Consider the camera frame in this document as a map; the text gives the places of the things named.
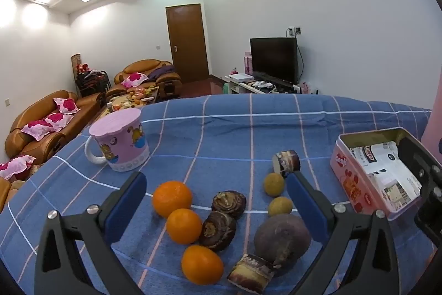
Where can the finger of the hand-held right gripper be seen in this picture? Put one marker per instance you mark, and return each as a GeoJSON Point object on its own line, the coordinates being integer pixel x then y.
{"type": "Point", "coordinates": [430, 227]}
{"type": "Point", "coordinates": [414, 156]}

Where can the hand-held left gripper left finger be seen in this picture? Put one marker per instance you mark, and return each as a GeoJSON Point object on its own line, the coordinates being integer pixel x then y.
{"type": "Point", "coordinates": [126, 208]}

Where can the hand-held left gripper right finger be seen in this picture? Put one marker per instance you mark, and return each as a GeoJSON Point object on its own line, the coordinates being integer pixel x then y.
{"type": "Point", "coordinates": [307, 208]}

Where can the orange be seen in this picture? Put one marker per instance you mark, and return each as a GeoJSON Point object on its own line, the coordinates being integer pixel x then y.
{"type": "Point", "coordinates": [202, 264]}
{"type": "Point", "coordinates": [184, 226]}
{"type": "Point", "coordinates": [172, 199]}

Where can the pink metal tin box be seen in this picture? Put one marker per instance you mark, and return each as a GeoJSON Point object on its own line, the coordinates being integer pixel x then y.
{"type": "Point", "coordinates": [348, 177]}

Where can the chocolate swirl muffin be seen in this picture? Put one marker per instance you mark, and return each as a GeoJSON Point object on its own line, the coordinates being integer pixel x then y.
{"type": "Point", "coordinates": [228, 203]}
{"type": "Point", "coordinates": [217, 230]}

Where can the small yellow round fruit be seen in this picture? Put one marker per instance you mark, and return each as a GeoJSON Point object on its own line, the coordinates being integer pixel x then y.
{"type": "Point", "coordinates": [274, 184]}
{"type": "Point", "coordinates": [280, 207]}

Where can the white printed paper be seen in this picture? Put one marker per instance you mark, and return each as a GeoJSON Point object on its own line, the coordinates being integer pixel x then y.
{"type": "Point", "coordinates": [383, 170]}

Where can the purple round fruit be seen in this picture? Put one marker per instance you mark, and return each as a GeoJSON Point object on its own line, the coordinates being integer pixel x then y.
{"type": "Point", "coordinates": [281, 238]}

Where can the chocolate cake roll slice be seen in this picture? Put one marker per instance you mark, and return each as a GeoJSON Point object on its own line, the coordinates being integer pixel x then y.
{"type": "Point", "coordinates": [286, 162]}
{"type": "Point", "coordinates": [250, 272]}

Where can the pink cartoon mug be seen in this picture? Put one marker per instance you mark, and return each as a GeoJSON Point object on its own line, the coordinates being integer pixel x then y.
{"type": "Point", "coordinates": [126, 153]}

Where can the pink silicone mug lid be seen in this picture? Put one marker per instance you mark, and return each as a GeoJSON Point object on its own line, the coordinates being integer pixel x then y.
{"type": "Point", "coordinates": [115, 122]}

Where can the blue plaid cloth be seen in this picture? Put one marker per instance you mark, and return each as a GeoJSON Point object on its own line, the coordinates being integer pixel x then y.
{"type": "Point", "coordinates": [241, 143]}

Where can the pink floral cushion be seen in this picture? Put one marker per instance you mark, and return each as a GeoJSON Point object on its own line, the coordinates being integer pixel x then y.
{"type": "Point", "coordinates": [38, 129]}
{"type": "Point", "coordinates": [58, 119]}
{"type": "Point", "coordinates": [134, 79]}
{"type": "Point", "coordinates": [15, 166]}
{"type": "Point", "coordinates": [67, 105]}

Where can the assorted snacks pile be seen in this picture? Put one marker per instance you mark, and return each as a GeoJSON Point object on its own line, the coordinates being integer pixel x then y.
{"type": "Point", "coordinates": [134, 97]}

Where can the wooden coffee table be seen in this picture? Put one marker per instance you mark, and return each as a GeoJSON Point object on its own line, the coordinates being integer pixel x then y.
{"type": "Point", "coordinates": [153, 95]}

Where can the small pink floral bag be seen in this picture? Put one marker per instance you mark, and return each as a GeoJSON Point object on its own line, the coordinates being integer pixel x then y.
{"type": "Point", "coordinates": [304, 88]}

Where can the black storage rack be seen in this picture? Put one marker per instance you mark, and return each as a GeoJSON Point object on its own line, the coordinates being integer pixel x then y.
{"type": "Point", "coordinates": [91, 82]}

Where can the long brown leather sofa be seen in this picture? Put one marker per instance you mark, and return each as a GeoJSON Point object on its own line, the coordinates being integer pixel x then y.
{"type": "Point", "coordinates": [34, 112]}

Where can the white television stand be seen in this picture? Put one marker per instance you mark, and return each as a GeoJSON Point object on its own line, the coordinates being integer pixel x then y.
{"type": "Point", "coordinates": [241, 86]}

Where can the purple blanket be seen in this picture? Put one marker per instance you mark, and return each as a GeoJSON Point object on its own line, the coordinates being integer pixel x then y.
{"type": "Point", "coordinates": [161, 72]}

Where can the brown leather armchair sofa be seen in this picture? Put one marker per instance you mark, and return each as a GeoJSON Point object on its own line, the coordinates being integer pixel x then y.
{"type": "Point", "coordinates": [138, 67]}

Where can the white flat box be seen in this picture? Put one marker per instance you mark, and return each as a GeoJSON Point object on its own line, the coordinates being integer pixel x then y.
{"type": "Point", "coordinates": [240, 77]}

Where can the black television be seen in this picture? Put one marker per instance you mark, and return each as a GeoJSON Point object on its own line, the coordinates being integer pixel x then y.
{"type": "Point", "coordinates": [274, 58]}

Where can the brown standing board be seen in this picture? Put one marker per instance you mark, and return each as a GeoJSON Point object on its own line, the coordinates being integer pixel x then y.
{"type": "Point", "coordinates": [76, 61]}

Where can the pink gift bag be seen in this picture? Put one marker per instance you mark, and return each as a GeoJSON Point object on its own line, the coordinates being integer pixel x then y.
{"type": "Point", "coordinates": [247, 61]}

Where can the brown wooden door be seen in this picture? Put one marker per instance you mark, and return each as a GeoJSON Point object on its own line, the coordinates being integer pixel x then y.
{"type": "Point", "coordinates": [188, 42]}

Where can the wall power socket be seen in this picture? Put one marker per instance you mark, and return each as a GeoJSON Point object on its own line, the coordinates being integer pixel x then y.
{"type": "Point", "coordinates": [294, 31]}

